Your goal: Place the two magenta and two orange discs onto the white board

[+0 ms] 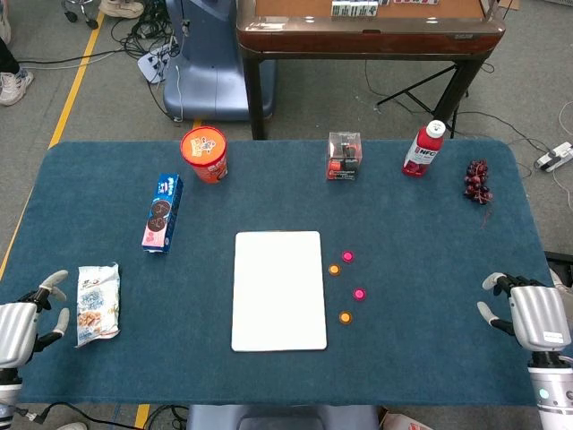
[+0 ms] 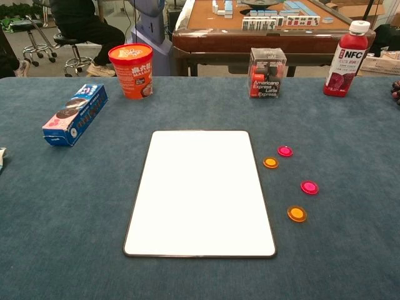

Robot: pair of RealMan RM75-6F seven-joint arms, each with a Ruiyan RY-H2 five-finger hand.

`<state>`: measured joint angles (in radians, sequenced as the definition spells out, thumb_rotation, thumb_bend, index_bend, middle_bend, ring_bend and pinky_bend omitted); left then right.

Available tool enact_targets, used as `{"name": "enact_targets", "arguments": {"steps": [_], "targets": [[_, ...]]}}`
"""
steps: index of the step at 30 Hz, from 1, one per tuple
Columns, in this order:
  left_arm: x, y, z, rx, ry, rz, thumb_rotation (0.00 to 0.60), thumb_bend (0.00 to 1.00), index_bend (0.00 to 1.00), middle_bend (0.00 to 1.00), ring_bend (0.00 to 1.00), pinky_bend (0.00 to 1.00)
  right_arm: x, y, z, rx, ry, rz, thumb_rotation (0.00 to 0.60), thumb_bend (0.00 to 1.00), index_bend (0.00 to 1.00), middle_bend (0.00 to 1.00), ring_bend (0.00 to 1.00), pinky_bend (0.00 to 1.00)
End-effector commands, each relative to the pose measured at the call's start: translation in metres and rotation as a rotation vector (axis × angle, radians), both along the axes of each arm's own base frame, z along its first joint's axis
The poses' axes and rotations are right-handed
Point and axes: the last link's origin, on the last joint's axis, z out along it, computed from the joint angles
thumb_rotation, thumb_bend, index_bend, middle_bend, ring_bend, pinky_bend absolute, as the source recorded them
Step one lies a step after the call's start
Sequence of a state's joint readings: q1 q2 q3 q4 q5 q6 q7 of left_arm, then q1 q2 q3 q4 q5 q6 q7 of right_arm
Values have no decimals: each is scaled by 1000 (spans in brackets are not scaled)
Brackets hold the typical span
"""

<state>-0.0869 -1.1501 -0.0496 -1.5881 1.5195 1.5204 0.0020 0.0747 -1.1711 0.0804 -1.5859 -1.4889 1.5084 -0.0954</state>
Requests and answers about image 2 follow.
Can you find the white rectangular board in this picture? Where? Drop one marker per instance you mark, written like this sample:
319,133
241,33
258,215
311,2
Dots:
200,193

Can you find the clear coffee capsule box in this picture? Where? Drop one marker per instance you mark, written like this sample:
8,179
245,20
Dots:
265,75

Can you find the orange instant noodle cup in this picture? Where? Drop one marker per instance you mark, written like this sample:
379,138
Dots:
134,75

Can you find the brown wooden mahjong table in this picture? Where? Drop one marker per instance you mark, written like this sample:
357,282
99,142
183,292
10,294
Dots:
218,40

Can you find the blue cookie box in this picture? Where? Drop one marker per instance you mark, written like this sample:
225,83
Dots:
78,115

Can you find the bamboo marked mahjong tile row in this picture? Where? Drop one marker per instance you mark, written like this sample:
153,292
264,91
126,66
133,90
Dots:
259,23

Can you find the blue table cloth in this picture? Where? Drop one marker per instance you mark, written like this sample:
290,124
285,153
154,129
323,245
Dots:
62,218

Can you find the red marked mahjong tile row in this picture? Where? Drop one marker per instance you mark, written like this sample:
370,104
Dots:
298,21

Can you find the red juice bottle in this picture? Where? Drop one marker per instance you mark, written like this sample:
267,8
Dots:
343,72

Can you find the person in black trousers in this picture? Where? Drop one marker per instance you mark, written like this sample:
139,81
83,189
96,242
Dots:
84,31

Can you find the black rolling stool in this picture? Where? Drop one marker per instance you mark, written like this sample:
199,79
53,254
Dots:
26,25
64,39

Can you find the white snack bag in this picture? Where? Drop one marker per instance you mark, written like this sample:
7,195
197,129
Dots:
2,156

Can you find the white plastic basket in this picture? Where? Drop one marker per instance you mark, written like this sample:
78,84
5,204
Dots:
381,65

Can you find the dark red grape bunch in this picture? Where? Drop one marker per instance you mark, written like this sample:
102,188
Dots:
397,92

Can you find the person in dark clothes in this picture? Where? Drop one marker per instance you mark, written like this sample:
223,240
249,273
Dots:
7,53

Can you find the black tripod stand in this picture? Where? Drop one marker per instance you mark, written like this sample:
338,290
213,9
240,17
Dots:
370,9

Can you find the green potted plants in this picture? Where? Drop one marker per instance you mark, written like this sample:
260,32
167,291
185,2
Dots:
12,12

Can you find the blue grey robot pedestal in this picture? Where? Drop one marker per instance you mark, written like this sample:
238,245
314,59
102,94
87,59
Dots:
159,59

